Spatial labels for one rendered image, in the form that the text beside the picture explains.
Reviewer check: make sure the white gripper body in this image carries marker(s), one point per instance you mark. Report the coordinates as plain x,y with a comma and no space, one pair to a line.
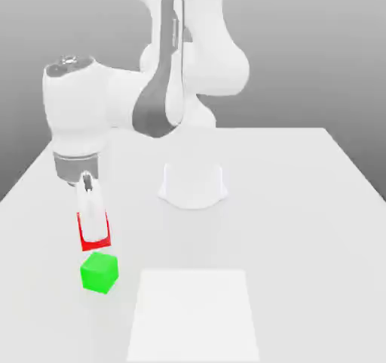
90,201

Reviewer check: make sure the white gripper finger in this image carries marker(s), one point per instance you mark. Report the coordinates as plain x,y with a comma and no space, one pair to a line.
95,227

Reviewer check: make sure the small red cube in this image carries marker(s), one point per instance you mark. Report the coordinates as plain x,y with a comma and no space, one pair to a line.
94,244

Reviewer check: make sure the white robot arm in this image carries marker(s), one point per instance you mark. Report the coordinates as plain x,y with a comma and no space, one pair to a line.
78,103

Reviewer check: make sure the small green cube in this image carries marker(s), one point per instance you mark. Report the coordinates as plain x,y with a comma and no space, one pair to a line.
98,274

